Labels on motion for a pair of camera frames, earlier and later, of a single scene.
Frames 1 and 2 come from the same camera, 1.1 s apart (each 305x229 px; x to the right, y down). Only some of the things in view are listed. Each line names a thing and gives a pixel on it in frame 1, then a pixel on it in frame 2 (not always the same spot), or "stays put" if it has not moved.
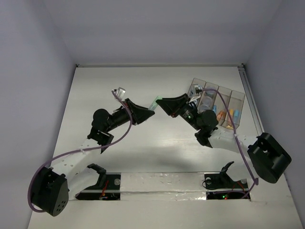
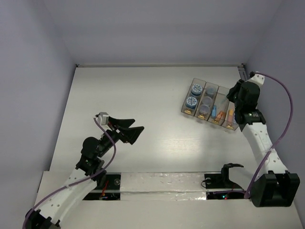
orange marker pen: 231,115 stays put
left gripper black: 131,112 -> 119,131
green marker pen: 153,105 -> 223,102
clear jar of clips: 207,100 stays put
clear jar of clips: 211,93 stays put
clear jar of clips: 202,108 stays put
